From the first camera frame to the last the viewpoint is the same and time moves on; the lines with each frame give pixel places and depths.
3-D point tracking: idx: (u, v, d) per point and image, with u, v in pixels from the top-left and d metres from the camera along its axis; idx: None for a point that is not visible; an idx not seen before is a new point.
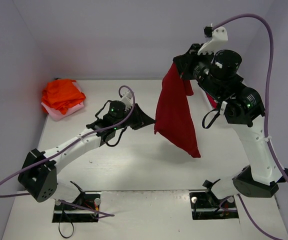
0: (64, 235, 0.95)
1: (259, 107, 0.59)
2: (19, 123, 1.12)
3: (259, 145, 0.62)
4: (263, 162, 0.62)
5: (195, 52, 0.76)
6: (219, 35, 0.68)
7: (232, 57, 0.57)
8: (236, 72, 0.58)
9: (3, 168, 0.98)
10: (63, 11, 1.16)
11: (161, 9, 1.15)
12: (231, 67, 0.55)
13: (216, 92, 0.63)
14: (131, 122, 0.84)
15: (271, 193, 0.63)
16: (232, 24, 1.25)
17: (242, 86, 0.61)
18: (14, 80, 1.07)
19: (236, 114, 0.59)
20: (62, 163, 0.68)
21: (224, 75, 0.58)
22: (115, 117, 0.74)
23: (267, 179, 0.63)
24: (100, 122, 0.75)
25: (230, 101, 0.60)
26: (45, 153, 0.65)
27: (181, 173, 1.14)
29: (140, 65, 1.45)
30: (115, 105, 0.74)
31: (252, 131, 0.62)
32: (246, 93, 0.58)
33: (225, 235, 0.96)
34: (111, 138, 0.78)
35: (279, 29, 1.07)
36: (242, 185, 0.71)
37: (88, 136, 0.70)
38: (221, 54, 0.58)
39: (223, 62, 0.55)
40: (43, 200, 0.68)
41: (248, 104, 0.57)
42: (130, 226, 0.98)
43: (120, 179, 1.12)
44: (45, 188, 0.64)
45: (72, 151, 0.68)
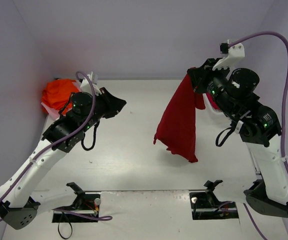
0: (63, 236, 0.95)
1: (276, 126, 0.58)
2: (19, 124, 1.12)
3: (275, 166, 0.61)
4: (280, 182, 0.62)
5: (210, 67, 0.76)
6: (236, 51, 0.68)
7: (249, 77, 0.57)
8: (253, 91, 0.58)
9: (3, 169, 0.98)
10: (63, 11, 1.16)
11: (161, 9, 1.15)
12: (248, 87, 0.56)
13: (230, 110, 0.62)
14: (103, 112, 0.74)
15: None
16: (233, 24, 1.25)
17: (258, 103, 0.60)
18: (14, 80, 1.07)
19: (252, 133, 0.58)
20: (27, 192, 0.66)
21: (241, 94, 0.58)
22: (80, 115, 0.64)
23: (283, 199, 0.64)
24: (64, 122, 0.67)
25: (246, 120, 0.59)
26: None
27: (181, 173, 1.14)
29: (140, 65, 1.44)
30: (78, 99, 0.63)
31: (269, 151, 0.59)
32: (263, 112, 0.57)
33: (225, 235, 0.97)
34: (80, 140, 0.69)
35: (280, 30, 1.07)
36: (256, 202, 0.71)
37: (42, 155, 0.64)
38: (238, 73, 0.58)
39: (240, 82, 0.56)
40: (27, 223, 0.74)
41: (264, 124, 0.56)
42: (129, 226, 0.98)
43: (120, 179, 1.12)
44: (18, 221, 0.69)
45: (27, 179, 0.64)
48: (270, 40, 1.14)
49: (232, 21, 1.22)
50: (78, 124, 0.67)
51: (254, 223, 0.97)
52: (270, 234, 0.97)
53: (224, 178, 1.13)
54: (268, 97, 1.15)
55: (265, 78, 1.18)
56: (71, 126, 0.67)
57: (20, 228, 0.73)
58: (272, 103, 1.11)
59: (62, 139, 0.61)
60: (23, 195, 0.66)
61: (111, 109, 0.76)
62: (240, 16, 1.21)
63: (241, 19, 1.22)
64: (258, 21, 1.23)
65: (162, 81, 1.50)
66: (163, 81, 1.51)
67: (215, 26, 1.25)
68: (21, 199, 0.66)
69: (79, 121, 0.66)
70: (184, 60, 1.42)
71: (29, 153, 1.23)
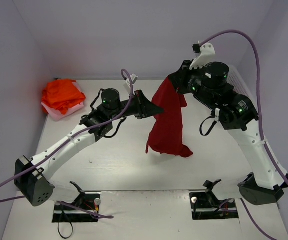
0: (64, 236, 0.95)
1: (252, 112, 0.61)
2: (19, 123, 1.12)
3: (256, 149, 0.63)
4: (263, 165, 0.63)
5: (188, 67, 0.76)
6: (207, 50, 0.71)
7: (220, 68, 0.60)
8: (225, 81, 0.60)
9: (3, 168, 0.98)
10: (63, 12, 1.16)
11: (161, 9, 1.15)
12: (219, 76, 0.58)
13: (210, 101, 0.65)
14: (132, 112, 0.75)
15: (276, 198, 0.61)
16: (232, 24, 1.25)
17: (234, 93, 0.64)
18: (14, 80, 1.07)
19: (230, 120, 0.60)
20: (56, 166, 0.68)
21: (214, 84, 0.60)
22: (111, 108, 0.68)
23: (270, 183, 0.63)
24: (96, 114, 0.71)
25: (223, 107, 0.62)
26: (34, 160, 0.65)
27: (181, 172, 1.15)
29: (139, 65, 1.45)
30: (106, 95, 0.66)
31: (247, 135, 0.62)
32: (238, 100, 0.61)
33: (225, 235, 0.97)
34: (109, 131, 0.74)
35: (279, 30, 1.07)
36: (248, 193, 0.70)
37: (80, 135, 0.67)
38: (210, 66, 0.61)
39: (212, 73, 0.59)
40: (40, 203, 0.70)
41: (240, 109, 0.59)
42: (130, 226, 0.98)
43: (119, 179, 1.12)
44: (39, 194, 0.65)
45: (62, 153, 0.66)
48: (270, 41, 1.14)
49: (231, 21, 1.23)
50: (108, 117, 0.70)
51: (255, 223, 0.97)
52: (270, 234, 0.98)
53: (223, 177, 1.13)
54: (268, 97, 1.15)
55: (264, 78, 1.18)
56: (102, 118, 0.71)
57: (34, 205, 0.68)
58: (272, 103, 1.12)
59: (97, 126, 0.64)
60: (54, 166, 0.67)
61: (140, 111, 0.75)
62: (239, 16, 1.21)
63: (240, 19, 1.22)
64: (258, 21, 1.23)
65: (161, 81, 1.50)
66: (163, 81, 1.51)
67: (215, 27, 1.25)
68: (49, 171, 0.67)
69: (109, 114, 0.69)
70: (183, 60, 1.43)
71: (29, 152, 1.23)
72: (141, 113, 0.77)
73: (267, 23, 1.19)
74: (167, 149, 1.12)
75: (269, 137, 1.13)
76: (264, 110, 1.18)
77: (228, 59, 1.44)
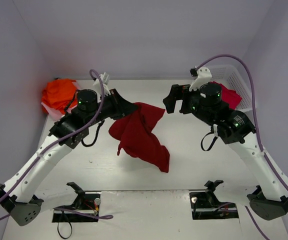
0: (63, 236, 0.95)
1: (248, 125, 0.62)
2: (19, 123, 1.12)
3: (257, 160, 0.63)
4: (266, 176, 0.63)
5: (187, 89, 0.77)
6: (202, 74, 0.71)
7: (212, 87, 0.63)
8: (219, 99, 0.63)
9: (3, 168, 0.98)
10: (62, 12, 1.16)
11: (161, 9, 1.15)
12: (213, 95, 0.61)
13: (208, 118, 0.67)
14: (110, 113, 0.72)
15: (284, 210, 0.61)
16: (233, 24, 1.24)
17: (231, 110, 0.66)
18: (13, 80, 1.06)
19: (227, 135, 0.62)
20: (32, 187, 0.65)
21: (210, 103, 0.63)
22: (87, 111, 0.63)
23: (277, 194, 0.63)
24: (69, 118, 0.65)
25: (220, 123, 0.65)
26: (6, 186, 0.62)
27: (181, 172, 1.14)
29: (139, 65, 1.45)
30: (83, 96, 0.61)
31: (246, 147, 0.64)
32: (233, 115, 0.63)
33: (225, 235, 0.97)
34: (86, 136, 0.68)
35: (279, 30, 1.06)
36: (258, 207, 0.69)
37: (49, 150, 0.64)
38: (204, 86, 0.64)
39: (205, 93, 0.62)
40: (30, 220, 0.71)
41: (236, 124, 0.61)
42: (130, 226, 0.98)
43: (119, 179, 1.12)
44: (23, 216, 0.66)
45: (35, 173, 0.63)
48: (270, 41, 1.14)
49: (231, 21, 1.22)
50: (83, 121, 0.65)
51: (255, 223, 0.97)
52: (270, 234, 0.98)
53: (223, 177, 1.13)
54: (268, 97, 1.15)
55: (264, 78, 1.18)
56: (77, 122, 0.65)
57: (22, 224, 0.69)
58: (272, 103, 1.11)
59: (68, 135, 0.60)
60: (32, 188, 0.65)
61: (118, 110, 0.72)
62: (240, 16, 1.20)
63: (240, 19, 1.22)
64: (258, 20, 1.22)
65: (161, 81, 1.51)
66: (163, 81, 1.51)
67: (215, 26, 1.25)
68: (26, 194, 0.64)
69: (84, 118, 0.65)
70: (183, 60, 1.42)
71: (29, 152, 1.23)
72: (120, 112, 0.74)
73: (267, 23, 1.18)
74: (145, 156, 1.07)
75: (270, 137, 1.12)
76: (264, 110, 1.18)
77: (228, 58, 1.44)
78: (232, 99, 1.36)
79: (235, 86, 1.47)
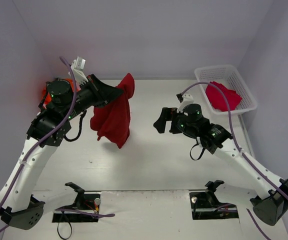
0: (62, 236, 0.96)
1: (225, 134, 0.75)
2: (19, 124, 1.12)
3: (238, 160, 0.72)
4: (250, 174, 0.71)
5: (175, 110, 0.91)
6: (186, 98, 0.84)
7: (194, 107, 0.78)
8: (200, 116, 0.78)
9: (3, 169, 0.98)
10: (62, 12, 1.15)
11: (161, 9, 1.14)
12: (193, 113, 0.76)
13: (194, 133, 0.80)
14: (91, 101, 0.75)
15: (275, 203, 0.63)
16: (233, 24, 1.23)
17: (211, 124, 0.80)
18: (13, 81, 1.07)
19: (208, 144, 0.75)
20: (26, 195, 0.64)
21: (192, 120, 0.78)
22: (62, 103, 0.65)
23: (265, 189, 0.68)
24: (47, 114, 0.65)
25: (202, 135, 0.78)
26: None
27: (181, 171, 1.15)
29: (140, 65, 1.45)
30: (55, 89, 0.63)
31: (226, 151, 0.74)
32: (212, 128, 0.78)
33: (225, 235, 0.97)
34: (68, 130, 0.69)
35: (279, 30, 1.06)
36: (260, 212, 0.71)
37: (32, 155, 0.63)
38: (187, 107, 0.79)
39: (188, 111, 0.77)
40: (36, 222, 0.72)
41: (213, 133, 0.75)
42: (130, 225, 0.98)
43: (119, 179, 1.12)
44: (25, 221, 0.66)
45: (23, 181, 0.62)
48: (270, 41, 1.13)
49: (231, 21, 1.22)
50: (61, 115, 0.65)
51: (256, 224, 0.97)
52: (270, 234, 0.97)
53: (223, 177, 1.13)
54: (268, 97, 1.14)
55: (264, 78, 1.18)
56: (55, 117, 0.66)
57: (29, 227, 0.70)
58: (272, 103, 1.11)
59: (47, 135, 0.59)
60: (26, 195, 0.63)
61: (99, 96, 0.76)
62: (240, 16, 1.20)
63: (240, 19, 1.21)
64: (258, 20, 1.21)
65: (161, 81, 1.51)
66: (163, 81, 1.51)
67: (215, 26, 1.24)
68: (22, 202, 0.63)
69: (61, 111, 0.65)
70: (183, 60, 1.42)
71: None
72: (102, 100, 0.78)
73: (266, 23, 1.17)
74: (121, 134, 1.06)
75: (270, 137, 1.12)
76: (264, 110, 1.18)
77: (228, 58, 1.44)
78: (232, 99, 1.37)
79: (235, 86, 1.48)
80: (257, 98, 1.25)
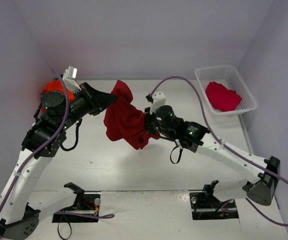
0: (62, 236, 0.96)
1: (202, 129, 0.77)
2: (19, 124, 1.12)
3: (221, 152, 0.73)
4: (237, 163, 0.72)
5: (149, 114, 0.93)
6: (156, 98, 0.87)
7: (165, 110, 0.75)
8: (174, 117, 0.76)
9: (3, 169, 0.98)
10: (61, 12, 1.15)
11: (160, 9, 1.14)
12: (167, 116, 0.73)
13: (171, 135, 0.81)
14: (85, 110, 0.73)
15: (268, 187, 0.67)
16: (233, 24, 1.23)
17: (186, 122, 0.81)
18: (13, 81, 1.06)
19: (188, 144, 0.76)
20: (21, 206, 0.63)
21: (167, 123, 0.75)
22: (57, 114, 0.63)
23: (254, 174, 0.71)
24: (41, 125, 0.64)
25: (180, 137, 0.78)
26: None
27: (181, 171, 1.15)
29: (140, 65, 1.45)
30: (48, 101, 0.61)
31: (208, 147, 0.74)
32: (188, 126, 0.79)
33: (224, 235, 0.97)
34: (64, 140, 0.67)
35: (279, 30, 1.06)
36: (254, 195, 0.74)
37: (26, 167, 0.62)
38: (158, 111, 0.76)
39: (160, 116, 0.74)
40: (31, 232, 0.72)
41: (190, 132, 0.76)
42: (130, 226, 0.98)
43: (119, 179, 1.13)
44: (20, 232, 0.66)
45: (17, 194, 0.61)
48: (270, 41, 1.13)
49: (231, 21, 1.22)
50: (56, 126, 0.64)
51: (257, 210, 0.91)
52: (271, 235, 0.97)
53: (223, 177, 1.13)
54: (269, 97, 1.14)
55: (264, 78, 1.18)
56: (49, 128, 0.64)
57: (26, 237, 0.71)
58: (272, 103, 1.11)
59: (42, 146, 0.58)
60: (20, 206, 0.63)
61: (93, 104, 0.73)
62: (240, 16, 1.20)
63: (241, 20, 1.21)
64: (258, 20, 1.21)
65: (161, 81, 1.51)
66: (163, 80, 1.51)
67: (215, 27, 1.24)
68: (16, 214, 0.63)
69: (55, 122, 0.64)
70: (184, 60, 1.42)
71: None
72: (97, 107, 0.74)
73: (266, 23, 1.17)
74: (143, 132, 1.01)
75: (270, 137, 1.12)
76: (264, 110, 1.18)
77: (228, 58, 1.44)
78: (232, 99, 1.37)
79: (235, 86, 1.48)
80: (257, 99, 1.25)
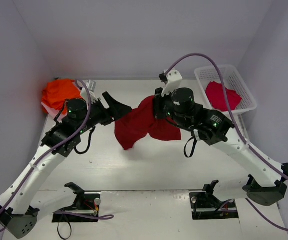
0: (62, 236, 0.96)
1: (226, 122, 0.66)
2: (19, 124, 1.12)
3: (243, 153, 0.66)
4: (257, 167, 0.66)
5: (160, 96, 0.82)
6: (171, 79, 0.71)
7: (185, 93, 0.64)
8: (193, 102, 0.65)
9: (3, 169, 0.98)
10: (61, 12, 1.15)
11: (160, 9, 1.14)
12: (187, 101, 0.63)
13: (186, 123, 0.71)
14: (100, 119, 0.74)
15: (281, 194, 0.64)
16: (233, 24, 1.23)
17: (205, 110, 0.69)
18: (13, 81, 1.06)
19: (209, 136, 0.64)
20: (28, 199, 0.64)
21: (185, 109, 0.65)
22: (77, 118, 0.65)
23: (270, 180, 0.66)
24: (60, 128, 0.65)
25: (199, 126, 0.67)
26: (1, 200, 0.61)
27: (181, 171, 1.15)
29: (140, 65, 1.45)
30: (73, 105, 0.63)
31: (231, 144, 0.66)
32: (210, 116, 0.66)
33: (224, 235, 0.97)
34: (78, 143, 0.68)
35: (278, 30, 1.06)
36: (256, 196, 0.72)
37: (43, 161, 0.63)
38: (176, 94, 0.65)
39: (179, 100, 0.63)
40: (27, 232, 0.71)
41: (214, 123, 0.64)
42: (130, 226, 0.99)
43: (119, 179, 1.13)
44: (20, 228, 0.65)
45: (29, 185, 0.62)
48: (270, 40, 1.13)
49: (231, 21, 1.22)
50: (75, 129, 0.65)
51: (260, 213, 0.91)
52: (271, 235, 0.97)
53: (223, 177, 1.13)
54: (268, 97, 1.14)
55: (264, 78, 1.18)
56: (68, 131, 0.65)
57: (21, 236, 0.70)
58: (272, 103, 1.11)
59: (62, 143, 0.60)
60: (27, 199, 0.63)
61: (109, 114, 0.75)
62: (240, 16, 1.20)
63: (241, 20, 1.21)
64: (258, 20, 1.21)
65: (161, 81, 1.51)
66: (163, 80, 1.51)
67: (215, 27, 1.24)
68: (23, 206, 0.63)
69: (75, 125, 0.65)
70: (184, 60, 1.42)
71: (30, 152, 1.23)
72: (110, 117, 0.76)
73: (266, 23, 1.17)
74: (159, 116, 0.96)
75: (271, 137, 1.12)
76: (264, 110, 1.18)
77: (228, 58, 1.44)
78: (232, 99, 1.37)
79: (235, 85, 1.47)
80: (257, 99, 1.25)
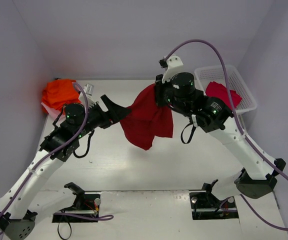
0: (62, 236, 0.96)
1: (226, 110, 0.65)
2: (19, 124, 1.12)
3: (238, 143, 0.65)
4: (251, 159, 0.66)
5: (160, 82, 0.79)
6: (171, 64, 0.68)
7: (185, 77, 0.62)
8: (194, 88, 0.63)
9: (3, 169, 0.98)
10: (61, 12, 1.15)
11: (160, 10, 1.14)
12: (187, 85, 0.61)
13: (184, 109, 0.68)
14: (98, 122, 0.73)
15: (271, 187, 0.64)
16: (233, 24, 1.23)
17: (205, 96, 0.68)
18: (13, 81, 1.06)
19: (207, 122, 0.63)
20: (26, 204, 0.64)
21: (184, 94, 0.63)
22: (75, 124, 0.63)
23: (261, 173, 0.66)
24: (58, 132, 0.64)
25: (198, 112, 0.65)
26: None
27: (181, 171, 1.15)
29: (140, 65, 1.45)
30: (70, 110, 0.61)
31: (228, 133, 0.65)
32: (210, 102, 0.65)
33: (224, 235, 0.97)
34: (77, 148, 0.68)
35: (278, 30, 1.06)
36: (245, 188, 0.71)
37: (41, 166, 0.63)
38: (176, 77, 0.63)
39: (179, 83, 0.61)
40: (25, 236, 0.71)
41: (214, 110, 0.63)
42: (130, 226, 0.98)
43: (119, 179, 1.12)
44: (18, 232, 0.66)
45: (27, 190, 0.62)
48: (270, 40, 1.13)
49: (231, 21, 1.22)
50: (73, 134, 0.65)
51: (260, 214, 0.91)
52: (271, 235, 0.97)
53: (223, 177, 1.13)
54: (269, 97, 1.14)
55: (264, 78, 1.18)
56: (66, 135, 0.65)
57: None
58: (272, 103, 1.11)
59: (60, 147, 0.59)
60: (25, 204, 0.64)
61: (108, 118, 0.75)
62: (240, 16, 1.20)
63: (241, 20, 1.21)
64: (258, 20, 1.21)
65: None
66: None
67: (215, 27, 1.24)
68: (20, 210, 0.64)
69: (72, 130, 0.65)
70: (184, 60, 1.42)
71: (30, 152, 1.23)
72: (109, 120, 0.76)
73: (266, 23, 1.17)
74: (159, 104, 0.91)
75: (270, 137, 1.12)
76: (264, 110, 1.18)
77: (228, 58, 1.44)
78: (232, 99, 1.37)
79: (235, 85, 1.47)
80: (257, 99, 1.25)
